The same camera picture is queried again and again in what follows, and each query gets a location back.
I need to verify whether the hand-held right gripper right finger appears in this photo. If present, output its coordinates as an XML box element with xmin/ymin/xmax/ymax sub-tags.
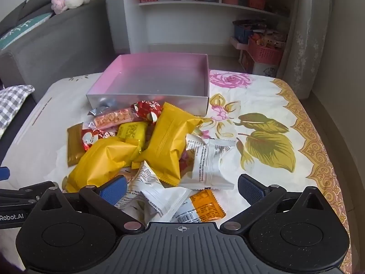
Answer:
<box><xmin>220</xmin><ymin>174</ymin><xmax>334</xmax><ymax>234</ymax></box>

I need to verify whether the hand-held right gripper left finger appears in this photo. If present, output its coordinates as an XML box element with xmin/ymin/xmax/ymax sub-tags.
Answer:
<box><xmin>36</xmin><ymin>175</ymin><xmax>145</xmax><ymax>234</ymax></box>

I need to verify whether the large yellow snack packet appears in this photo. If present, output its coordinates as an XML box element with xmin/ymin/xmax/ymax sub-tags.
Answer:
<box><xmin>132</xmin><ymin>103</ymin><xmax>203</xmax><ymax>186</ymax></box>
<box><xmin>62</xmin><ymin>136</ymin><xmax>142</xmax><ymax>193</ymax></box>

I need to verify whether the white printed snack packet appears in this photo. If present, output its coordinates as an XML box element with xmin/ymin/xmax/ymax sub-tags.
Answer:
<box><xmin>185</xmin><ymin>133</ymin><xmax>210</xmax><ymax>160</ymax></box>
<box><xmin>115</xmin><ymin>160</ymin><xmax>193</xmax><ymax>223</ymax></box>
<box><xmin>179</xmin><ymin>138</ymin><xmax>237</xmax><ymax>190</ymax></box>

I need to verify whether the orange white snack packet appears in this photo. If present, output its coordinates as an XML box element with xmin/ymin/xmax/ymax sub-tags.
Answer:
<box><xmin>172</xmin><ymin>189</ymin><xmax>226</xmax><ymax>224</ymax></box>

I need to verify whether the red white snack packet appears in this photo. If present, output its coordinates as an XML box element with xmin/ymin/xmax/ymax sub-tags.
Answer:
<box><xmin>81</xmin><ymin>128</ymin><xmax>118</xmax><ymax>152</ymax></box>
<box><xmin>134</xmin><ymin>100</ymin><xmax>162</xmax><ymax>124</ymax></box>

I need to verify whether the gold brown snack packet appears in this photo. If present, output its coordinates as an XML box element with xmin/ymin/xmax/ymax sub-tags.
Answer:
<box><xmin>67</xmin><ymin>123</ymin><xmax>86</xmax><ymax>166</ymax></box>

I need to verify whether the small yellow printed snack packet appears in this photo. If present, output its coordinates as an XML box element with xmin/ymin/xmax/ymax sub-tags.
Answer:
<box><xmin>117</xmin><ymin>121</ymin><xmax>149</xmax><ymax>149</ymax></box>

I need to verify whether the clear-wrapped orange snack bar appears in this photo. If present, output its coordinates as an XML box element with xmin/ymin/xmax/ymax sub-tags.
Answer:
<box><xmin>91</xmin><ymin>107</ymin><xmax>136</xmax><ymax>130</ymax></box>

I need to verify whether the silver foil chocolate packet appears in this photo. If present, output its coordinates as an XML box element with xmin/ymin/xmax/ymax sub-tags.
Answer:
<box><xmin>87</xmin><ymin>97</ymin><xmax>118</xmax><ymax>116</ymax></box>

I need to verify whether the silver box with pink lining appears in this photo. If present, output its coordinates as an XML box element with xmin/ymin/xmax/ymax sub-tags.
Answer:
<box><xmin>86</xmin><ymin>53</ymin><xmax>210</xmax><ymax>117</ymax></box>

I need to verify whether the grey checkered pillow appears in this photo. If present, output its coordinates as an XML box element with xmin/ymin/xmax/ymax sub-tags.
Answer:
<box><xmin>0</xmin><ymin>85</ymin><xmax>36</xmax><ymax>137</ymax></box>

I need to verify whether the floral printed cloth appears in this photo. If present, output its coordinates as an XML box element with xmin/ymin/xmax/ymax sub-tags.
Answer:
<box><xmin>0</xmin><ymin>70</ymin><xmax>352</xmax><ymax>274</ymax></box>

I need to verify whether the pink plastic rack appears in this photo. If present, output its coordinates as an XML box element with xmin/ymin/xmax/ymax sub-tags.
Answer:
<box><xmin>229</xmin><ymin>37</ymin><xmax>280</xmax><ymax>76</ymax></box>

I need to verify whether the pink mesh storage basket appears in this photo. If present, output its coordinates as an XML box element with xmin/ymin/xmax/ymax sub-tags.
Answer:
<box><xmin>248</xmin><ymin>34</ymin><xmax>286</xmax><ymax>65</ymax></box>

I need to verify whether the grey sofa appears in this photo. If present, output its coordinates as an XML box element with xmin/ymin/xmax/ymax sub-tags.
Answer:
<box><xmin>0</xmin><ymin>1</ymin><xmax>115</xmax><ymax>92</ymax></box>

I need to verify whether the teal cushion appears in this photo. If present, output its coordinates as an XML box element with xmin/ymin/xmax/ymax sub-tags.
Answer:
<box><xmin>0</xmin><ymin>13</ymin><xmax>53</xmax><ymax>50</ymax></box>

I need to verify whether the pale lace curtain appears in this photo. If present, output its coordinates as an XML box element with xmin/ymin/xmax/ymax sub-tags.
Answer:
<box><xmin>278</xmin><ymin>0</ymin><xmax>340</xmax><ymax>97</ymax></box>

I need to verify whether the white shelf unit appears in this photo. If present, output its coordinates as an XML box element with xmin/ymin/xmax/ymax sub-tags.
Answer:
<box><xmin>121</xmin><ymin>0</ymin><xmax>297</xmax><ymax>55</ymax></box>

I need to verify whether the pink white plush toy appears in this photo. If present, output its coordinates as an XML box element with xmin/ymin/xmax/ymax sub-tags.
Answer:
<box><xmin>51</xmin><ymin>0</ymin><xmax>90</xmax><ymax>15</ymax></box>

